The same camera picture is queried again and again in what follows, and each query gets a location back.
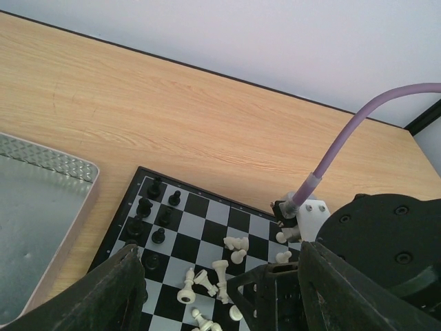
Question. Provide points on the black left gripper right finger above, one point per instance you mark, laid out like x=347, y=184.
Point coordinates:
x=336, y=296

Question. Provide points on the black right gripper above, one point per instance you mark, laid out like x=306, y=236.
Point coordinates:
x=393, y=239

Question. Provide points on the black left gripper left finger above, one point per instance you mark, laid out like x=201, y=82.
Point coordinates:
x=110, y=297

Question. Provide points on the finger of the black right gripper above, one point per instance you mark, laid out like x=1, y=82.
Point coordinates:
x=269, y=297

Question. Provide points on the black chess piece row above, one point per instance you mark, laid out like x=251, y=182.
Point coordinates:
x=157, y=232

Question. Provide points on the black white chess board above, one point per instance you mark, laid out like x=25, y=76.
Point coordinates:
x=207, y=220

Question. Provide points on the white king lying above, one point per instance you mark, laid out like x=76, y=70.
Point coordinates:
x=220, y=267

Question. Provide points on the white bishop lying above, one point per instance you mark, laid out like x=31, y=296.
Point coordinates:
x=186, y=295

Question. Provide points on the white pawn lying small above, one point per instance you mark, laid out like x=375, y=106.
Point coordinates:
x=203, y=323

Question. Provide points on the white queen lying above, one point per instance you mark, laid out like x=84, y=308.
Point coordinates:
x=201, y=278

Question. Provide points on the silver metal tray left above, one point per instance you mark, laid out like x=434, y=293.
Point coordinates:
x=46, y=196

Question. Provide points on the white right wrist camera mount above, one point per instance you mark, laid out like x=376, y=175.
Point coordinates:
x=311, y=215

